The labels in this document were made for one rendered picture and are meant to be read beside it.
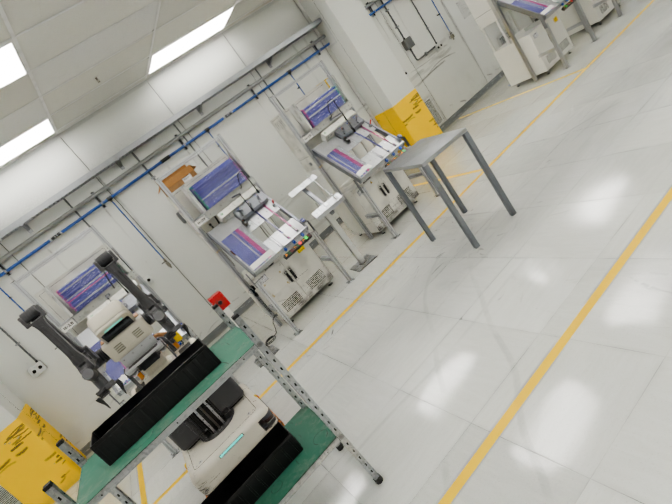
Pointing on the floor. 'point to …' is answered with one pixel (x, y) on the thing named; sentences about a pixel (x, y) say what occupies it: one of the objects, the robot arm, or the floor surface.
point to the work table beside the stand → (428, 148)
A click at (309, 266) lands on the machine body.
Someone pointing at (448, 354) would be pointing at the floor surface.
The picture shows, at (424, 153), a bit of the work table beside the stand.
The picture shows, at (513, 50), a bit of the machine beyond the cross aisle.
